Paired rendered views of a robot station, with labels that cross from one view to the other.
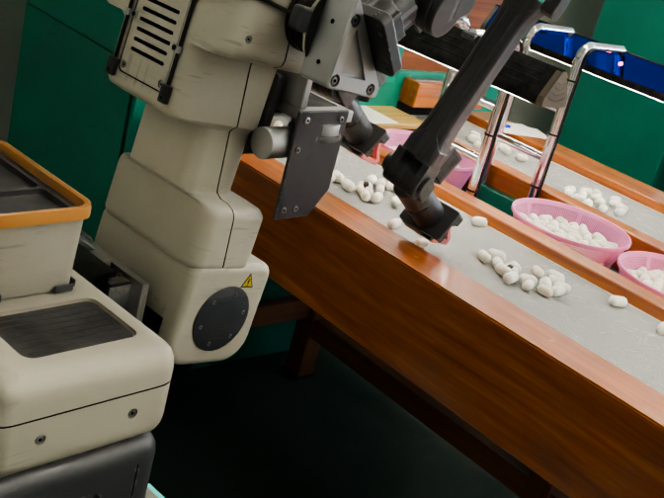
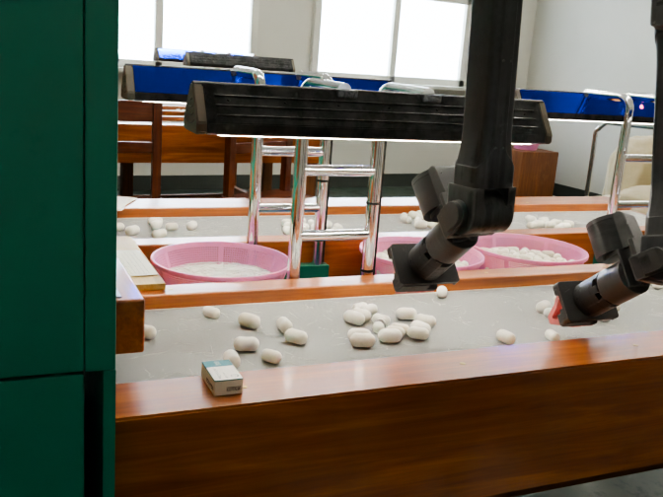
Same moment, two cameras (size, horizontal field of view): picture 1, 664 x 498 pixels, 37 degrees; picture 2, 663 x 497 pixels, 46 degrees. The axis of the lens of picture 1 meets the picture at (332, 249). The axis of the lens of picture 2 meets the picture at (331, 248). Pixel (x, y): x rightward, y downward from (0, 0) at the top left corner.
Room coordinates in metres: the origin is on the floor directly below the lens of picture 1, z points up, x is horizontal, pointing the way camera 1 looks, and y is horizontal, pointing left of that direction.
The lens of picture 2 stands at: (1.64, 1.10, 1.17)
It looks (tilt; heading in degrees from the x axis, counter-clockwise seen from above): 14 degrees down; 293
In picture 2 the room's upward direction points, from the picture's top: 4 degrees clockwise
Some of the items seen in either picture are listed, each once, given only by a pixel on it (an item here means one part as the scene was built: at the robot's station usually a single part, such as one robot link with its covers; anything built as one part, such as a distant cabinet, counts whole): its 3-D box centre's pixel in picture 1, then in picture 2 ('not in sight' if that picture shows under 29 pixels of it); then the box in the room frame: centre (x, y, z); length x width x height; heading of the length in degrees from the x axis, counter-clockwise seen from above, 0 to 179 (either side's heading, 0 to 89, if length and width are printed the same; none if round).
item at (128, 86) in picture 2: (588, 53); (266, 89); (2.49, -0.48, 1.08); 0.62 x 0.08 x 0.07; 48
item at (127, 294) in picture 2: not in sight; (102, 290); (2.33, 0.27, 0.83); 0.30 x 0.06 x 0.07; 138
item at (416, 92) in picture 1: (444, 93); not in sight; (2.83, -0.19, 0.83); 0.30 x 0.06 x 0.07; 138
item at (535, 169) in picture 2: not in sight; (523, 163); (2.87, -6.14, 0.32); 0.42 x 0.42 x 0.63; 52
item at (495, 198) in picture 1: (547, 124); (276, 174); (2.42, -0.43, 0.90); 0.20 x 0.19 x 0.45; 48
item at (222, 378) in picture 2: not in sight; (221, 377); (2.10, 0.33, 0.77); 0.06 x 0.04 x 0.02; 138
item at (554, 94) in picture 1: (439, 39); (382, 114); (2.07, -0.10, 1.08); 0.62 x 0.08 x 0.07; 48
